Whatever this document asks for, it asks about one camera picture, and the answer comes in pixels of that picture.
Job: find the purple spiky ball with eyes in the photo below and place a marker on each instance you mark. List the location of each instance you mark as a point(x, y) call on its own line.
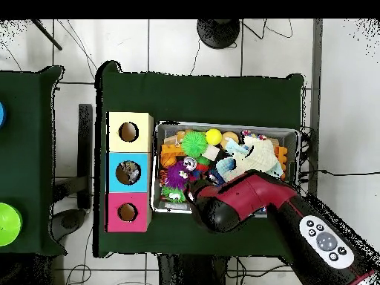
point(176, 176)

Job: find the yellow ball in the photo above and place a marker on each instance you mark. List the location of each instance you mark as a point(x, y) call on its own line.
point(213, 136)

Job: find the tan orange ball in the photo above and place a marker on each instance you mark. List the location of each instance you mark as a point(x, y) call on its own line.
point(230, 138)

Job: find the grey round stand foot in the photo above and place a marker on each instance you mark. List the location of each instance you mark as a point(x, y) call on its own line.
point(70, 222)

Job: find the silver crushed can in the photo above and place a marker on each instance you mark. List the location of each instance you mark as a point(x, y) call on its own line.
point(132, 173)

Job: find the black pole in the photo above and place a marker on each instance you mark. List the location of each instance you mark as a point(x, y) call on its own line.
point(47, 35)

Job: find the blue round object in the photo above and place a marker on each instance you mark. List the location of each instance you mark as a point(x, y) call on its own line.
point(2, 114)

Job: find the black round stand base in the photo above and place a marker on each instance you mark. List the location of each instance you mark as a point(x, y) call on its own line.
point(218, 32)

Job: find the green toy with white eyes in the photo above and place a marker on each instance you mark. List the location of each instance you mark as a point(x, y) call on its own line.
point(174, 194)

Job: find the small wooden block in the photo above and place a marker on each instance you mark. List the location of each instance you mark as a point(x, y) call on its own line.
point(211, 153)

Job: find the orange toy building block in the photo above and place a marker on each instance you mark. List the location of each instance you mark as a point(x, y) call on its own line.
point(172, 155)

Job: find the wooden box with three holes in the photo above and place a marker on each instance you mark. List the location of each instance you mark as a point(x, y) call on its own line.
point(116, 122)

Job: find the black panel stand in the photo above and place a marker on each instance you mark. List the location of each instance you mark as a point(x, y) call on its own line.
point(85, 154)

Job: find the green spiky rubber ball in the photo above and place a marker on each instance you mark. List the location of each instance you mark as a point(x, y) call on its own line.
point(195, 143)

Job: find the dark green table cloth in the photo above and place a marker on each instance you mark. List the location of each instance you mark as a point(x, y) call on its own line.
point(208, 101)

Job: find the green round bowl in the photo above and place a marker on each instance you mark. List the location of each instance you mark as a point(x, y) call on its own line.
point(8, 224)

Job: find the small white black ball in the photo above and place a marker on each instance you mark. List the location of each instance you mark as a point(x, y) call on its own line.
point(190, 163)

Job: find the blue spiky rubber ball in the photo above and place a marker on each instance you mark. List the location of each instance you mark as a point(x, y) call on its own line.
point(215, 177)

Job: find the mint green cloth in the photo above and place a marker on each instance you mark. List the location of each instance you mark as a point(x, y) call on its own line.
point(234, 146)

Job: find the shallow clear mesh bin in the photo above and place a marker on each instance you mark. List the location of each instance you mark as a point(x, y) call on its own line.
point(292, 135)

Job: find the green cloth side table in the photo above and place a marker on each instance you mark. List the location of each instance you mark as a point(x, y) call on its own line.
point(29, 148)

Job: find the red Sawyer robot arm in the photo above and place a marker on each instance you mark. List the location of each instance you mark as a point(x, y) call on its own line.
point(255, 196)

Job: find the small orange plastic toy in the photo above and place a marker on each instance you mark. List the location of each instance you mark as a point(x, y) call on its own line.
point(282, 155)

